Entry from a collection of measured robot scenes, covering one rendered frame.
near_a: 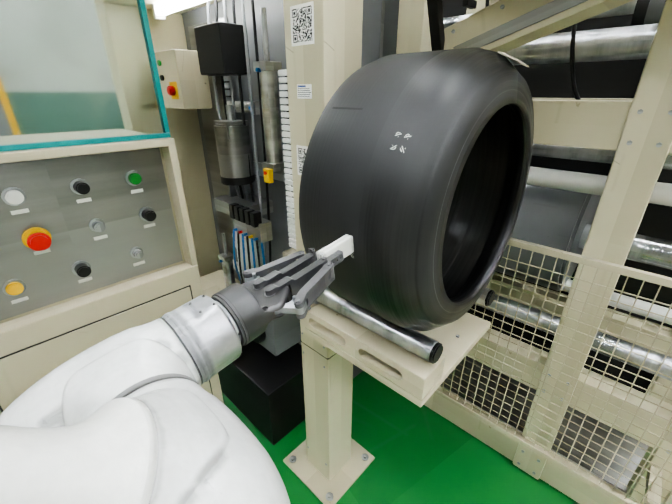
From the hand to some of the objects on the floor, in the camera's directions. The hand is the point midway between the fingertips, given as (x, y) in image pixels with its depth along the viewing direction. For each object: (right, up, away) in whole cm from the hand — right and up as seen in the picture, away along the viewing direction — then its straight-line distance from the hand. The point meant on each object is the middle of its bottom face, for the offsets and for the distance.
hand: (336, 252), depth 54 cm
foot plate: (-3, -86, +87) cm, 123 cm away
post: (-3, -86, +87) cm, 123 cm away
